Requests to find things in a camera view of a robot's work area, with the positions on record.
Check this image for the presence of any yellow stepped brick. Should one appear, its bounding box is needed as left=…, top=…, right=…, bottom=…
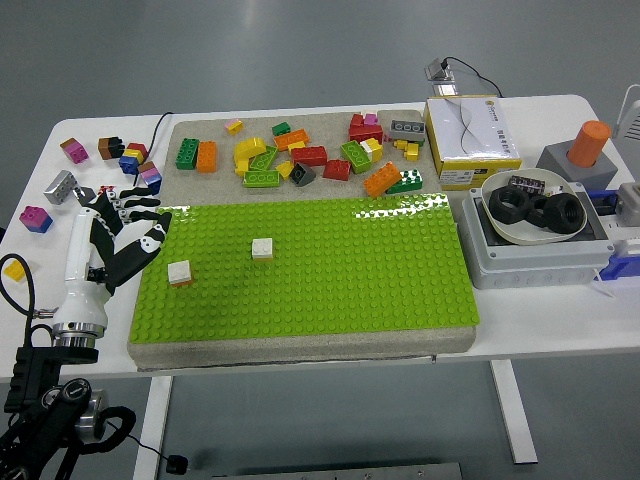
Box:
left=393, top=138, right=421, bottom=162

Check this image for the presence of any small black nut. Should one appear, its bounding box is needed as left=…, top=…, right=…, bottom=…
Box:
left=527, top=194, right=551, bottom=229

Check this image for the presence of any red brick stack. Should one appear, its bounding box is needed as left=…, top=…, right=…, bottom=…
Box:
left=348, top=113, right=385, bottom=144

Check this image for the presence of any long orange brick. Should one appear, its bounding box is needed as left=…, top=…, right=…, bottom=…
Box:
left=363, top=160, right=404, bottom=198
left=273, top=128, right=310, bottom=152

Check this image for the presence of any brown black brick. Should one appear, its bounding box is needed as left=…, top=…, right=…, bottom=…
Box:
left=97, top=136, right=126, bottom=161

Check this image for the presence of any thin black cable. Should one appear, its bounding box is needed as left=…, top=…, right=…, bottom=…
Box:
left=446, top=56, right=504, bottom=99

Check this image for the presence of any grey block holder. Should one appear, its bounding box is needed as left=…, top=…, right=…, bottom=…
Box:
left=535, top=138, right=620, bottom=192

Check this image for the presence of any white cable tie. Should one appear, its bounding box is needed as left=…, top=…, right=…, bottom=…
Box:
left=592, top=268, right=616, bottom=300

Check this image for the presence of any white table leg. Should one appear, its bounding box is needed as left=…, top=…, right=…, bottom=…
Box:
left=133, top=375, right=174, bottom=480
left=488, top=359, right=539, bottom=465

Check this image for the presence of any white chair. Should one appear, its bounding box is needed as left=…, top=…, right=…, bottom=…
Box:
left=612, top=83, right=640, bottom=146

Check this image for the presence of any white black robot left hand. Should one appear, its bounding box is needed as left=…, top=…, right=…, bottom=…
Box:
left=52, top=185, right=174, bottom=329

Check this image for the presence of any orange cylinder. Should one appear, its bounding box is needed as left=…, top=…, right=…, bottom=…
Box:
left=566, top=119, right=613, bottom=169

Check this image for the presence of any dark grey slope brick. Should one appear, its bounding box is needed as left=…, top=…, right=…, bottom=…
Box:
left=288, top=162, right=318, bottom=188

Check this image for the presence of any yellow arch brick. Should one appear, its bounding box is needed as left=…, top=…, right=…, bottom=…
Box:
left=233, top=137, right=269, bottom=164

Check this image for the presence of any grey junction box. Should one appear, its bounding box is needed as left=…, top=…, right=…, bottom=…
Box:
left=459, top=182, right=616, bottom=291

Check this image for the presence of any blue plastic part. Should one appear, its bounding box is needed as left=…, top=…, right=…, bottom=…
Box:
left=598, top=238, right=640, bottom=281

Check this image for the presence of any white yellow brick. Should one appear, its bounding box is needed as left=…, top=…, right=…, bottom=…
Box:
left=359, top=138, right=385, bottom=163

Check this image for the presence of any green studded baseplate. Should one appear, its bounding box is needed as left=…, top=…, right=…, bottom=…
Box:
left=128, top=191, right=483, bottom=346

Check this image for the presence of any white yellow cardboard box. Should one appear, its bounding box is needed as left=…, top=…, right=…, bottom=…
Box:
left=423, top=94, right=523, bottom=192

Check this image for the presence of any silver floor socket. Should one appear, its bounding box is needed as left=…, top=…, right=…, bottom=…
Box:
left=424, top=58, right=456, bottom=82

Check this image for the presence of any black cord with plug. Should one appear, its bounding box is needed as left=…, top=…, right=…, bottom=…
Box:
left=122, top=110, right=189, bottom=475

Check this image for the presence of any dark patterned packet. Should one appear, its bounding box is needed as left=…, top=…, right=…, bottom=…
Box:
left=507, top=173, right=546, bottom=197

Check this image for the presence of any long red brick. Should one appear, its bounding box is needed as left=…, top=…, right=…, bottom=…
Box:
left=291, top=145, right=329, bottom=167

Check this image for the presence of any brown pink blue brick stack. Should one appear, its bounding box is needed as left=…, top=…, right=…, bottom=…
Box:
left=137, top=160, right=163, bottom=196

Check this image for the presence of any blue black clamp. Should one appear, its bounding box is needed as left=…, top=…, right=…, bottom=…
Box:
left=587, top=188, right=621, bottom=217

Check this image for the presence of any grey connector block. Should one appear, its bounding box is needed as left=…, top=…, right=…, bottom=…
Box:
left=613, top=182, right=640, bottom=227

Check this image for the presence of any white orange brick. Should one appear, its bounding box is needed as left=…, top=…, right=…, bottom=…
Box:
left=251, top=237, right=275, bottom=264
left=167, top=260, right=194, bottom=289

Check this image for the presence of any white bowl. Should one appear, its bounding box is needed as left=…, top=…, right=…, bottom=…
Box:
left=479, top=168, right=594, bottom=247

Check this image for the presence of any dark green white-studded brick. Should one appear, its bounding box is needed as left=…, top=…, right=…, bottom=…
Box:
left=385, top=169, right=425, bottom=196

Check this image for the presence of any long lime green brick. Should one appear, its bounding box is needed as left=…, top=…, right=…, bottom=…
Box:
left=242, top=169, right=281, bottom=189

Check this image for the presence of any large black nut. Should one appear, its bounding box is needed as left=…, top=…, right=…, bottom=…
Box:
left=488, top=185, right=532, bottom=225
left=543, top=193, right=587, bottom=235

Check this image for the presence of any grey-brown foam mat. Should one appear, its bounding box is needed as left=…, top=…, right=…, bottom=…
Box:
left=126, top=108, right=476, bottom=372

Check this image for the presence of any silver brick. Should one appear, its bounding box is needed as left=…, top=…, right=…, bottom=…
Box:
left=43, top=169, right=79, bottom=205

